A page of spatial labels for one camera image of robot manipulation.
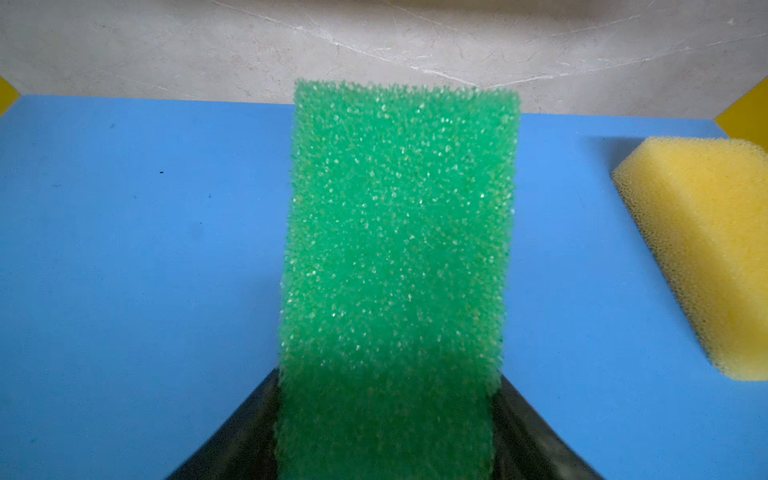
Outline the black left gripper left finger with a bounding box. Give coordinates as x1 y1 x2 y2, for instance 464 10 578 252
169 369 280 480

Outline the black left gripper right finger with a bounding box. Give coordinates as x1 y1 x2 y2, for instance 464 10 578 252
491 377 601 480

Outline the bright green sponge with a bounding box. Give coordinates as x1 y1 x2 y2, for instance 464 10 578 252
276 80 521 479

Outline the yellow sponge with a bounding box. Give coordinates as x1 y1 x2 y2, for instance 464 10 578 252
611 137 767 381

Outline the yellow shelf unit frame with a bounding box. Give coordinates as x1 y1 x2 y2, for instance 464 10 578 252
1 82 767 171

